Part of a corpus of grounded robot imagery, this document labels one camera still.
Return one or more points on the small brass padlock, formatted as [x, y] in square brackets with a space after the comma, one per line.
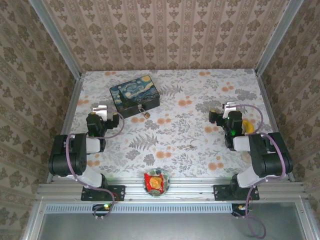
[147, 115]

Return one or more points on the starry night tin box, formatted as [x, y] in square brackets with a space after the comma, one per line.
[135, 90]

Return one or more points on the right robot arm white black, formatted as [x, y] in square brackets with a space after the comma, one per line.
[270, 162]

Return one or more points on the black base plate right arm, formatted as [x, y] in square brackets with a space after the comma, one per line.
[220, 192]

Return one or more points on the black base plate left arm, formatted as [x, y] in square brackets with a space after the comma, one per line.
[120, 192]

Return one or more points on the yellow banana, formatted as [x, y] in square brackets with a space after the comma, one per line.
[248, 126]

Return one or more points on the floral tablecloth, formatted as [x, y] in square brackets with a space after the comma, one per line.
[175, 140]

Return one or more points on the patterned ceramic bowl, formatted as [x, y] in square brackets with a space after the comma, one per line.
[163, 175]

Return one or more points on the red snack packet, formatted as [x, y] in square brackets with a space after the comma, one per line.
[155, 183]

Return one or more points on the circuit board with green light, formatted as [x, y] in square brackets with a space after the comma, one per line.
[103, 208]

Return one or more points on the circuit board with yellow part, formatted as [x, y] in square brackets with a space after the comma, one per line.
[240, 208]

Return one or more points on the grey metal panel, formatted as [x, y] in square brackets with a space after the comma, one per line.
[162, 227]

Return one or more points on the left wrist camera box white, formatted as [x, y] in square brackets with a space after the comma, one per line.
[101, 111]

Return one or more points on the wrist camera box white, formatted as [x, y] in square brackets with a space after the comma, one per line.
[101, 111]
[228, 107]

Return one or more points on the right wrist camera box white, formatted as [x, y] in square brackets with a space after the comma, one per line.
[228, 107]

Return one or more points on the aluminium side rail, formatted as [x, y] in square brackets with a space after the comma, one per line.
[266, 100]
[72, 105]

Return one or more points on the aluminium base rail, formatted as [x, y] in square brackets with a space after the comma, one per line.
[190, 192]

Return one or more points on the aluminium frame post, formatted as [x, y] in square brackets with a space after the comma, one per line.
[277, 37]
[55, 37]

